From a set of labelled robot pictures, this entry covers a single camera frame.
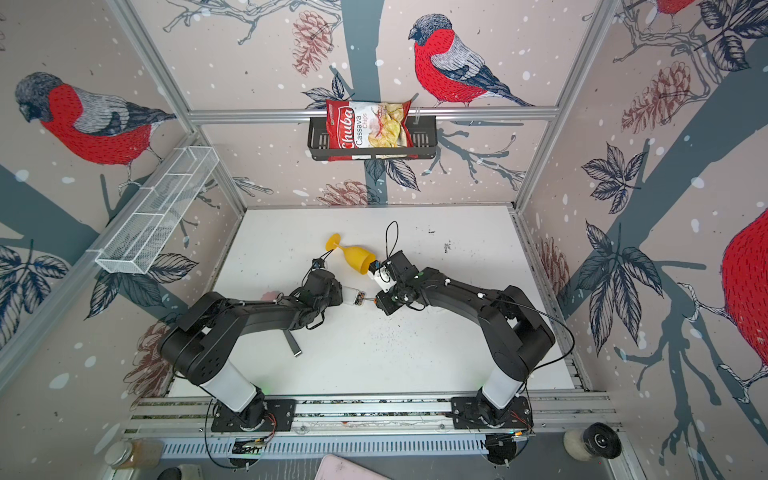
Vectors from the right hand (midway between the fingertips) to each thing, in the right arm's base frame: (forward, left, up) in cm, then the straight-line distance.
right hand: (377, 307), depth 88 cm
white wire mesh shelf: (+9, +58, +28) cm, 65 cm away
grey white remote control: (+6, +10, -3) cm, 12 cm away
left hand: (+7, +14, -1) cm, 16 cm away
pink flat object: (-38, +7, -2) cm, 38 cm away
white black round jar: (-31, -49, +4) cm, 58 cm away
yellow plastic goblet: (+17, +9, +2) cm, 19 cm away
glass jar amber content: (-38, +48, +3) cm, 61 cm away
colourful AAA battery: (+5, +6, -4) cm, 9 cm away
